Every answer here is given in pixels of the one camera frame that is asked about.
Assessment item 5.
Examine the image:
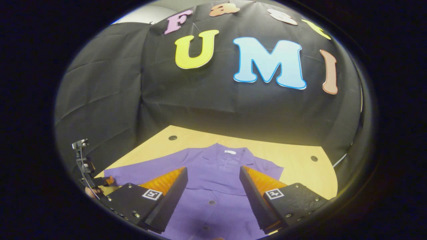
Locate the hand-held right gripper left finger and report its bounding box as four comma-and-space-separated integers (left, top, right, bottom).
99, 167, 188, 234

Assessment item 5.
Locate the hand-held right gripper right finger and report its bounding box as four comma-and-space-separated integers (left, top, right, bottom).
239, 165, 330, 235

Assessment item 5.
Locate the purple collared shirt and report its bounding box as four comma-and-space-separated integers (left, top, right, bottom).
103, 143, 285, 240

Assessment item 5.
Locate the black backdrop cloth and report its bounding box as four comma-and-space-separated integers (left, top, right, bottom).
55, 0, 365, 177

